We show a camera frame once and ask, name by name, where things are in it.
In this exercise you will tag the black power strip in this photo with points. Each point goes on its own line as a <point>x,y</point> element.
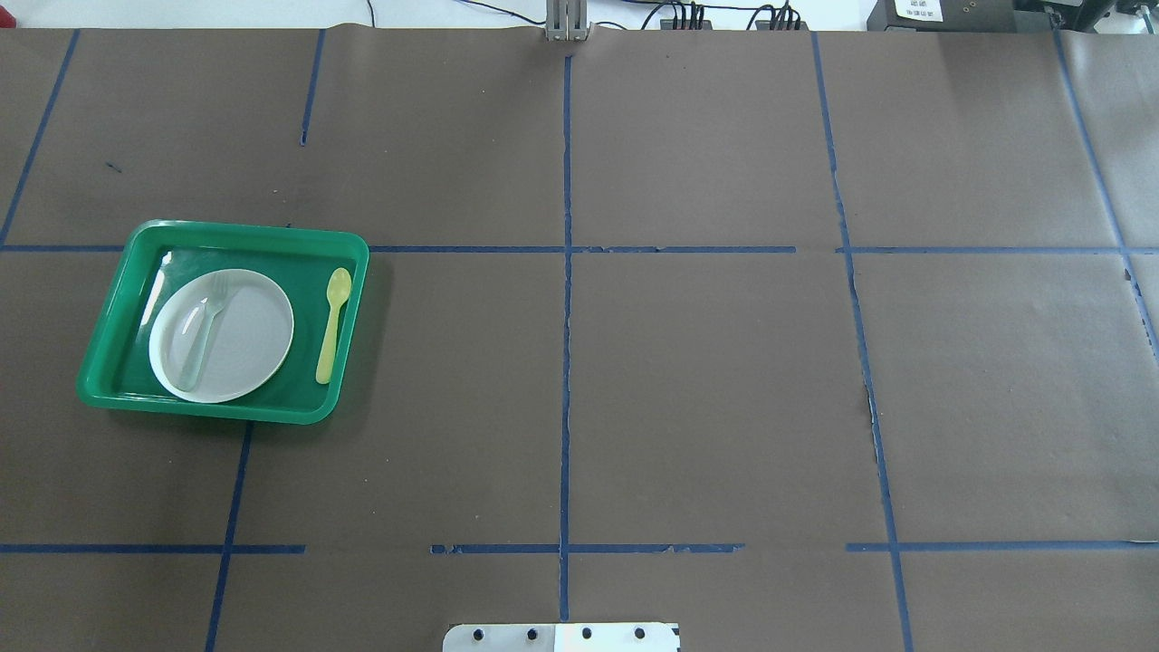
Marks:
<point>686,17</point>
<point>777,18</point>

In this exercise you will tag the yellow plastic spoon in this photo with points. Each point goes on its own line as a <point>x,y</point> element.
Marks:
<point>337,293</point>

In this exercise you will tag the white round plate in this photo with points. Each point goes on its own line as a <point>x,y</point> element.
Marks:
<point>251,340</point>

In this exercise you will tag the clear plastic fork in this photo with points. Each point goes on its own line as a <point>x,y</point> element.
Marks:
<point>216,300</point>

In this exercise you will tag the metal base plate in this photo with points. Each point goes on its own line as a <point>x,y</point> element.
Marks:
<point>598,636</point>

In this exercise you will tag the grey equipment box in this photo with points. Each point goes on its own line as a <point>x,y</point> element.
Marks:
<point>1001,17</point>

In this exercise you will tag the grey aluminium frame post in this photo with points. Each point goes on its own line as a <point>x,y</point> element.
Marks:
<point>567,21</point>

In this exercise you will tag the green plastic tray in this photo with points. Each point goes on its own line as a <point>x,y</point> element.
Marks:
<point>163,255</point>

